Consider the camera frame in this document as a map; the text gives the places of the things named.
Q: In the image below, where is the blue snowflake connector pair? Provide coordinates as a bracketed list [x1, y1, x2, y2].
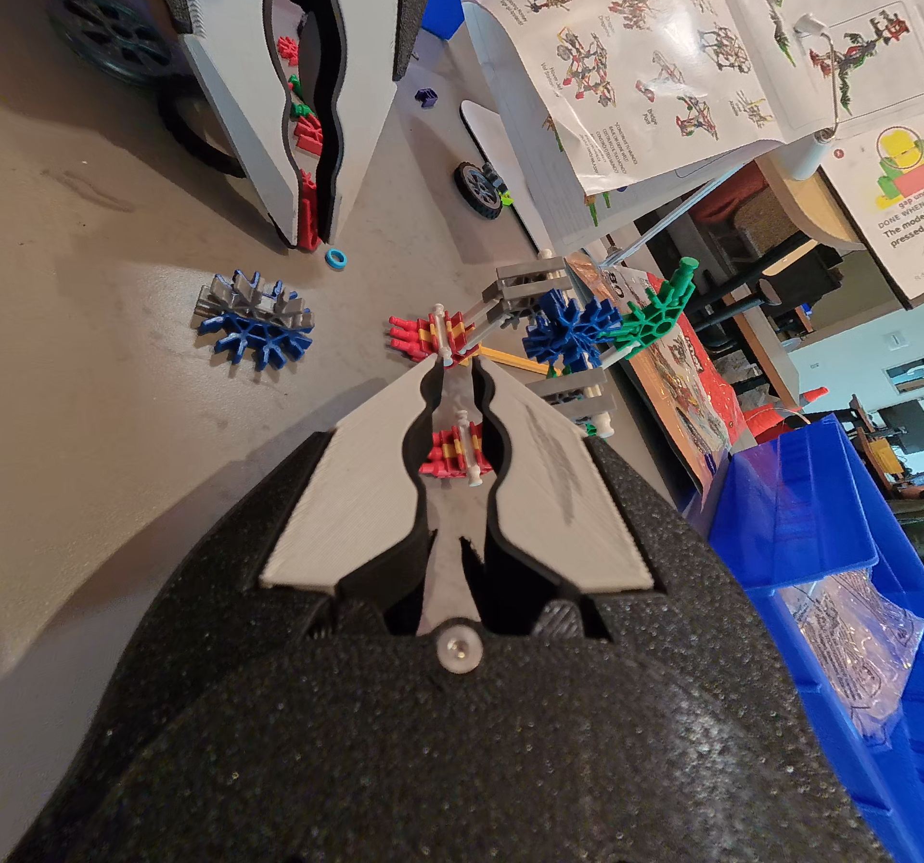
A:
[195, 270, 317, 374]

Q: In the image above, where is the round wooden table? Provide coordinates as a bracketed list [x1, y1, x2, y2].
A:
[758, 155, 869, 252]

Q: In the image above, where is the model instruction booklet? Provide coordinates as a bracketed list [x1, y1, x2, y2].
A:
[461, 0, 789, 250]

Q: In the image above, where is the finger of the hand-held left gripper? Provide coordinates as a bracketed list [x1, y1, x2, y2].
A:
[179, 0, 302, 248]
[280, 0, 407, 241]

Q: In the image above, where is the long yellow rod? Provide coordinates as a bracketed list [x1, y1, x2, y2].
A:
[479, 346, 554, 378]

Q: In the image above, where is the clear plastic bag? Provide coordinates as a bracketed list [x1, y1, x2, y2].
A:
[774, 566, 924, 743]

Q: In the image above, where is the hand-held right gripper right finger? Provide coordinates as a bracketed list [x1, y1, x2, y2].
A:
[469, 356, 656, 638]

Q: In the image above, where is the plain blue plastic bin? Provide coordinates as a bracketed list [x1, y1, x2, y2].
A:
[706, 414, 924, 863]

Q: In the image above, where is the small black toy wheel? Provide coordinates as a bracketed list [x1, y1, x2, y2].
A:
[452, 160, 505, 223]

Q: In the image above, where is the white booklet stand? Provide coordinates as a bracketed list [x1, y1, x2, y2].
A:
[459, 98, 753, 266]

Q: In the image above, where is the toy kit plastic bag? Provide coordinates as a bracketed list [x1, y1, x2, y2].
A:
[565, 251, 749, 497]

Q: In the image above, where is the grey spoked wheel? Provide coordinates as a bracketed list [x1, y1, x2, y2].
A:
[46, 0, 179, 89]

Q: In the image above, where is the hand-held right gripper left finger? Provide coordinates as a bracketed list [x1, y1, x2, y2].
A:
[258, 355, 445, 636]

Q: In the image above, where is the large black rubber tire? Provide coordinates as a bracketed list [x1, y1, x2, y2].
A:
[158, 79, 247, 179]

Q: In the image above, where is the small white clip holder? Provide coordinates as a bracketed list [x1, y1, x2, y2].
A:
[785, 10, 850, 182]

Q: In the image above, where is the toy dinosaur model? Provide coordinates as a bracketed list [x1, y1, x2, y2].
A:
[387, 256, 700, 490]

